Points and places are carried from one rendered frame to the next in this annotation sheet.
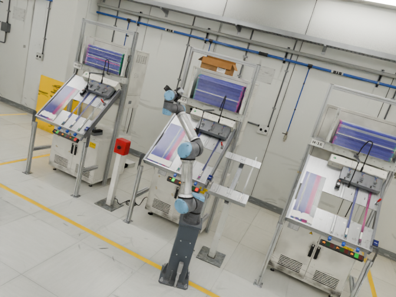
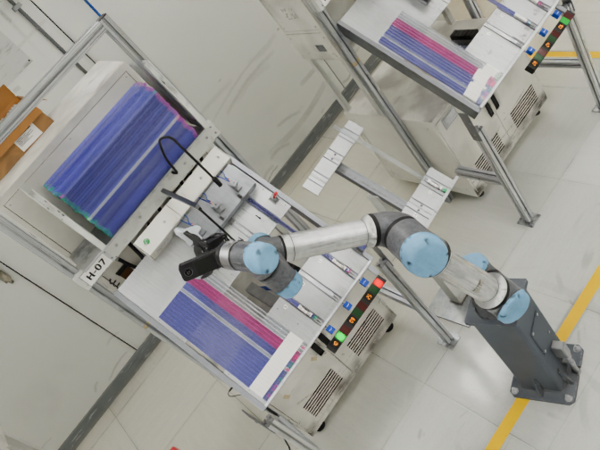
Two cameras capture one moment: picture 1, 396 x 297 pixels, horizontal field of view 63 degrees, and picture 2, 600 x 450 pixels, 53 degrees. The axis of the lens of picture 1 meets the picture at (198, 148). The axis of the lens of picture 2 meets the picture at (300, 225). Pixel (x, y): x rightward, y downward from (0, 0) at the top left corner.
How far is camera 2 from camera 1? 1.79 m
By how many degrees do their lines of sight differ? 37
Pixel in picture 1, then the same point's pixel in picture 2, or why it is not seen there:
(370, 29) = not seen: outside the picture
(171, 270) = (556, 371)
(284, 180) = (244, 130)
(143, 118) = not seen: outside the picture
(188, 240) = (532, 316)
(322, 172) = (386, 12)
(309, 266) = (503, 123)
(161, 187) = (290, 381)
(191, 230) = not seen: hidden behind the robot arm
